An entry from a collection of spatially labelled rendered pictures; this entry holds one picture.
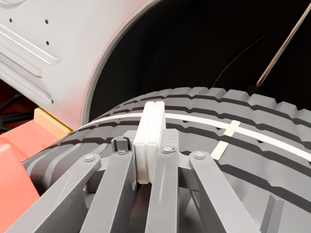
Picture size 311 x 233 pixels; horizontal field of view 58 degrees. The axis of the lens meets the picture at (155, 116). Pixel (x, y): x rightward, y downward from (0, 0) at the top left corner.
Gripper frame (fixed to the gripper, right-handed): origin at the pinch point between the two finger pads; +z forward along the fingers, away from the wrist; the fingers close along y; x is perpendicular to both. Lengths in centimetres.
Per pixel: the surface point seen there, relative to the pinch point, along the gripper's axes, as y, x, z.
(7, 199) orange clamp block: -10.8, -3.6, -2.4
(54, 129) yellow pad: -36, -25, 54
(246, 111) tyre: 8.8, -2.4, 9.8
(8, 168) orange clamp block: -11.0, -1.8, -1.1
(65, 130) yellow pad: -32, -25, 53
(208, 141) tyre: 4.3, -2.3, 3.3
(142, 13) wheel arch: -5.2, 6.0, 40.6
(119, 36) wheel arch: -10.9, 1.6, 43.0
